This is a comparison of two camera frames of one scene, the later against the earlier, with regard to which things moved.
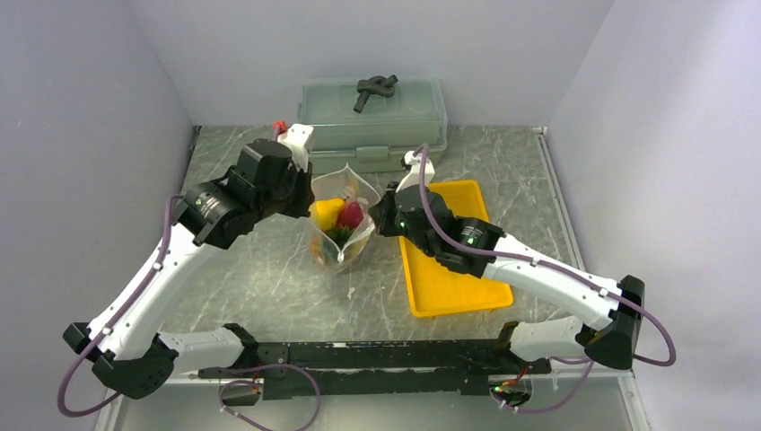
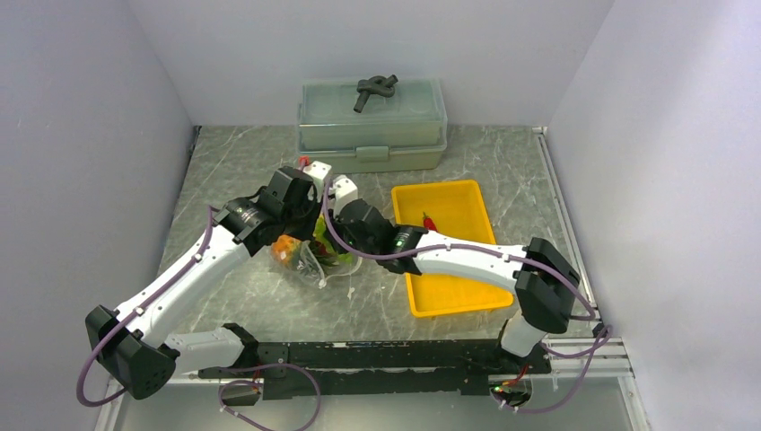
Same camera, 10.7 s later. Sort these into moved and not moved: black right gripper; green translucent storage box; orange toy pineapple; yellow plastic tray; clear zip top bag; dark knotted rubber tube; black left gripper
Moved: orange toy pineapple; black left gripper; black right gripper; clear zip top bag
Not moved: green translucent storage box; yellow plastic tray; dark knotted rubber tube
